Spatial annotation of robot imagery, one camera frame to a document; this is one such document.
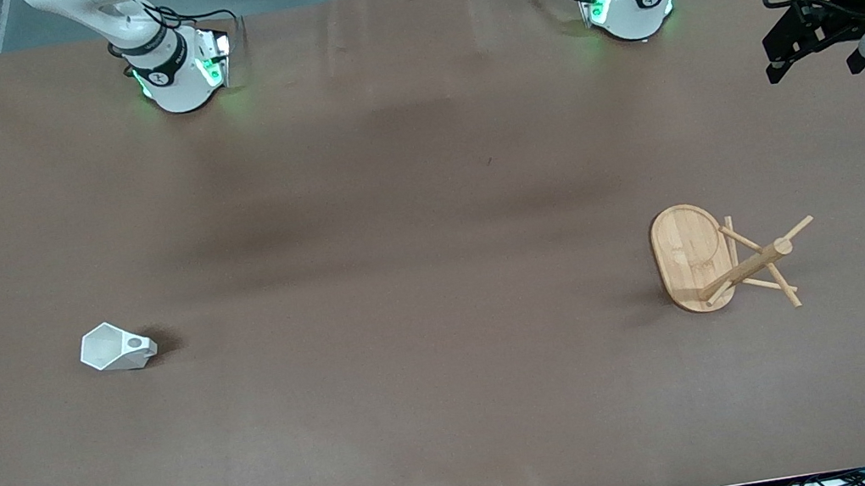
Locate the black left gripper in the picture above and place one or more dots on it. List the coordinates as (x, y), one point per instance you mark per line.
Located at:
(848, 7)

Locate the white angular cup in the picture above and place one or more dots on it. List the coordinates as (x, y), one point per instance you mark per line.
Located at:
(114, 349)

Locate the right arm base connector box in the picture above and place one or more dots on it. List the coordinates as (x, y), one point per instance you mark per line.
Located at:
(216, 57)

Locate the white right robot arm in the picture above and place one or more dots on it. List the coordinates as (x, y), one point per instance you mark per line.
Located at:
(174, 89)

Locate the wooden cup rack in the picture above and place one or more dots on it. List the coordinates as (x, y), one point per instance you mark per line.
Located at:
(692, 256)

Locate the brown table cover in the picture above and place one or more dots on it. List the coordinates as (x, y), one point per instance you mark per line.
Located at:
(421, 279)

